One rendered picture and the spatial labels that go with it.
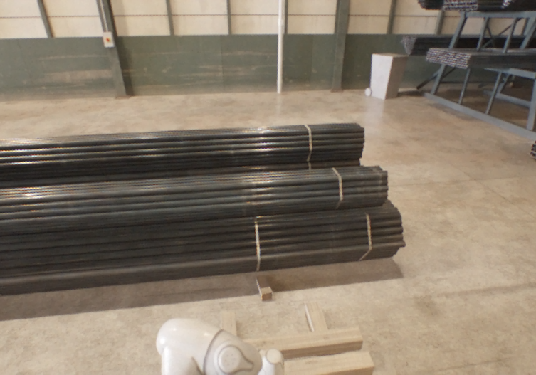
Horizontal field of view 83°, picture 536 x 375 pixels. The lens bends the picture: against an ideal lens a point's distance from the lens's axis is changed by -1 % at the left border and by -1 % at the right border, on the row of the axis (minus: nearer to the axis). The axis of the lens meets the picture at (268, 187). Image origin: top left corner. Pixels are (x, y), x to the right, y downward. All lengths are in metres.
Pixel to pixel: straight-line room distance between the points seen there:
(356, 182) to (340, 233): 0.42
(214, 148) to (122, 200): 0.81
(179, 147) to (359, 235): 1.63
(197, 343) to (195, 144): 1.88
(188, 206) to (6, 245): 1.31
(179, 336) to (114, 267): 1.59
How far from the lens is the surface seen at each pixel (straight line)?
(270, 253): 2.44
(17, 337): 2.87
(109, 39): 9.14
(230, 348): 0.96
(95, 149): 2.82
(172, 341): 1.06
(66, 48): 9.89
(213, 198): 2.30
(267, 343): 2.04
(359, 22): 10.00
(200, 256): 2.41
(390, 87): 9.02
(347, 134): 2.83
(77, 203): 2.52
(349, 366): 2.02
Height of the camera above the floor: 1.89
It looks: 29 degrees down
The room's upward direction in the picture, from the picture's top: straight up
